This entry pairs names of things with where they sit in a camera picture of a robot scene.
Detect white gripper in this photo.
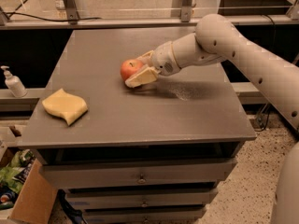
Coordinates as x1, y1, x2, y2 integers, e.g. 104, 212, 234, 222
125, 41, 181, 88

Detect red apple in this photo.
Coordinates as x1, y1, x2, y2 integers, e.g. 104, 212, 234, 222
121, 59, 144, 80

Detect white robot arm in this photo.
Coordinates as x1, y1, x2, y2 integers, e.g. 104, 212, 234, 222
124, 14, 299, 130

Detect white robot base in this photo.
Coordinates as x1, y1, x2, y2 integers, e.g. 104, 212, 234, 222
270, 142, 299, 224

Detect yellow sponge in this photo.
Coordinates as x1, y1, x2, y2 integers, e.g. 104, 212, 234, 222
42, 89, 88, 126

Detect grey drawer cabinet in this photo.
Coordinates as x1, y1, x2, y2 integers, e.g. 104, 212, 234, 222
17, 26, 258, 224

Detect top grey drawer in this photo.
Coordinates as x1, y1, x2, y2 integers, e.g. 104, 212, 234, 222
40, 158, 236, 189

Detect grey drawer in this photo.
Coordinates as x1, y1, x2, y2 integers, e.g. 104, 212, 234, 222
83, 205, 206, 224
40, 158, 236, 189
66, 189, 218, 210

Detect white pump dispenser bottle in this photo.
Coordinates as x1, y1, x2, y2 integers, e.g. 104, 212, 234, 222
1, 65, 27, 98

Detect middle grey drawer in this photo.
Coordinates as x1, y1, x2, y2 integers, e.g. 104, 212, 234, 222
66, 189, 218, 210

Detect bottom grey drawer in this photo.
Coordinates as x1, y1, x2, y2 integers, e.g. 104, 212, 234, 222
83, 205, 206, 224

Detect colourful snack bags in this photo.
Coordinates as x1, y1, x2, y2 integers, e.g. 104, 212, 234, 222
0, 149, 36, 210

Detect cardboard box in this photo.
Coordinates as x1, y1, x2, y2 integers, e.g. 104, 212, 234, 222
0, 145, 57, 224

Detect metal rail frame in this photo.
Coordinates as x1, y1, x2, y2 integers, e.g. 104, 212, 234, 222
0, 0, 298, 29

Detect black cable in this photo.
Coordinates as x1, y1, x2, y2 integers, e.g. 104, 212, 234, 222
5, 0, 103, 23

